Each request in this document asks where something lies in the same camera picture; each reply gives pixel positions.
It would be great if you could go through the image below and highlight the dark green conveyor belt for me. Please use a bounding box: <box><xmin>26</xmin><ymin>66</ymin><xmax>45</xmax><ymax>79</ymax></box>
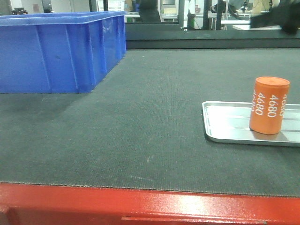
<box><xmin>0</xmin><ymin>49</ymin><xmax>300</xmax><ymax>197</ymax></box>

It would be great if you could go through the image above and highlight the orange cylindrical capacitor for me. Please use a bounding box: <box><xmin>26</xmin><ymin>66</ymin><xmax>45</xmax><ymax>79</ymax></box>
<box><xmin>249</xmin><ymin>76</ymin><xmax>290</xmax><ymax>135</ymax></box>

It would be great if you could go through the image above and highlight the blue crate on conveyor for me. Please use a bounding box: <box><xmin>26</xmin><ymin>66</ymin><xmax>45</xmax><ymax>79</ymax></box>
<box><xmin>0</xmin><ymin>12</ymin><xmax>126</xmax><ymax>93</ymax></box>

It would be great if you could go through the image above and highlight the silver metal tray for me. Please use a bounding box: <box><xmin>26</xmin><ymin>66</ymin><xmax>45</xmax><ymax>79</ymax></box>
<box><xmin>202</xmin><ymin>101</ymin><xmax>300</xmax><ymax>147</ymax></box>

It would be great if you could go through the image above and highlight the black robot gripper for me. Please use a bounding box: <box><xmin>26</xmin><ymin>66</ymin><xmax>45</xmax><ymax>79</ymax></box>
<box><xmin>250</xmin><ymin>0</ymin><xmax>300</xmax><ymax>35</ymax></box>

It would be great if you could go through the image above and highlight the red conveyor frame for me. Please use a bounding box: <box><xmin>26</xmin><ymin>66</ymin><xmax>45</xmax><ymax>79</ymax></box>
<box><xmin>0</xmin><ymin>182</ymin><xmax>300</xmax><ymax>225</ymax></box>

